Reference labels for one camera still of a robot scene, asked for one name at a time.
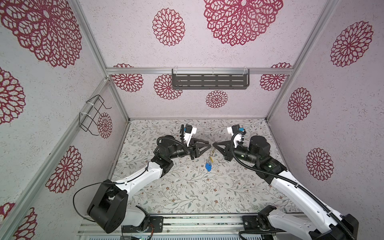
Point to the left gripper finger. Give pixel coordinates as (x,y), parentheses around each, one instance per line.
(201,149)
(201,142)

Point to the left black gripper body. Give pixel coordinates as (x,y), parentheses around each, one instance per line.
(192,150)

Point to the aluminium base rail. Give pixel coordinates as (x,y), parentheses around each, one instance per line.
(178,224)

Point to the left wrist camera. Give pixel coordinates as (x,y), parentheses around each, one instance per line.
(187,133)

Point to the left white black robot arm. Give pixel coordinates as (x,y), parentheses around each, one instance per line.
(109,207)

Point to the blue key tag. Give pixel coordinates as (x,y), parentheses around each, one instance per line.
(208,167)

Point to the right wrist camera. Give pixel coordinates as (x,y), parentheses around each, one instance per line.
(237,133)

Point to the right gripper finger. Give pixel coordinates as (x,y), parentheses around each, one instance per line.
(222,144)
(221,150)

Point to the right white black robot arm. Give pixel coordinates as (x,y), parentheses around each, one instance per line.
(324,223)

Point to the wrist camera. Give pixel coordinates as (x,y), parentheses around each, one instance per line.
(187,133)
(237,133)

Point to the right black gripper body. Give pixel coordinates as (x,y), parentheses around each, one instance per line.
(230,155)

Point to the black wire wall rack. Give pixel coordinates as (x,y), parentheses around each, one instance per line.
(89,117)

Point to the dark metal wall shelf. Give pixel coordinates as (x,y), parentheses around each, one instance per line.
(193,81)

